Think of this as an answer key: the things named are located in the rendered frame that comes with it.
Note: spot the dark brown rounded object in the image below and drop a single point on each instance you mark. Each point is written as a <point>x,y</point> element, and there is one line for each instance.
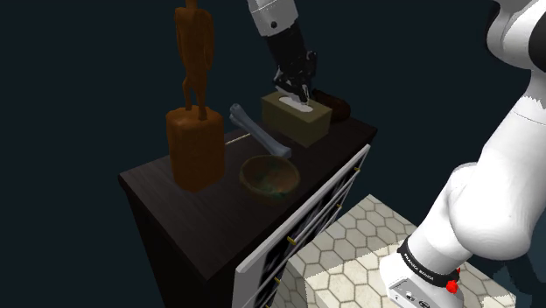
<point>337,106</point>

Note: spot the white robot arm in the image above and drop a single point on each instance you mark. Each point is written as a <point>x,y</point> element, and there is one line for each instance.
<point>482,204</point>

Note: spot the hexagon patterned robot stand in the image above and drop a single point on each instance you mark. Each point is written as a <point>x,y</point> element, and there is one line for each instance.
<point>354,239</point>

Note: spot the dark chest of drawers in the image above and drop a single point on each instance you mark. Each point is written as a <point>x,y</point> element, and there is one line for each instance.
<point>213,217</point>

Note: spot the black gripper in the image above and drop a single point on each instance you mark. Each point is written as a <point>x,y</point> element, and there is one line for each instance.
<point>290,49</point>

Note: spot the grey bone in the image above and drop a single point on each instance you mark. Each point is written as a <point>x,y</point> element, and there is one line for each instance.
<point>260,134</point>

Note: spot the brown green bowl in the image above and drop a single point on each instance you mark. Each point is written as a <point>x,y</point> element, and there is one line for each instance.
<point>268,179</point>

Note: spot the brown wooden figure statue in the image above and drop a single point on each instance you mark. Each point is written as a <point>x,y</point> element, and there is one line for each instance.
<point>196,145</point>

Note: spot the olive tissue box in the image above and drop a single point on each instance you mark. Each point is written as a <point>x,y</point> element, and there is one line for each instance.
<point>298,121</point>

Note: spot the thin pale stick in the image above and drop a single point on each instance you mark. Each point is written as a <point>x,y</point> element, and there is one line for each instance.
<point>238,138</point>

